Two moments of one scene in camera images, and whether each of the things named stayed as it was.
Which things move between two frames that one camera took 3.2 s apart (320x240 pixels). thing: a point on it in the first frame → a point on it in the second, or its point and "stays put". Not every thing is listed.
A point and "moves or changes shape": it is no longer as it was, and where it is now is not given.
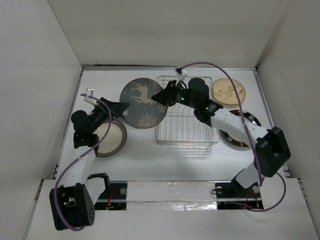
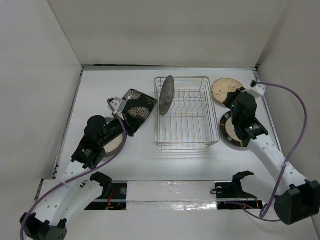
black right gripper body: [179, 94] → [235, 120]
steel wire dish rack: [181, 126] stays put
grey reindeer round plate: [143, 112] moves or changes shape
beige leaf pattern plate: [224, 92] stays put
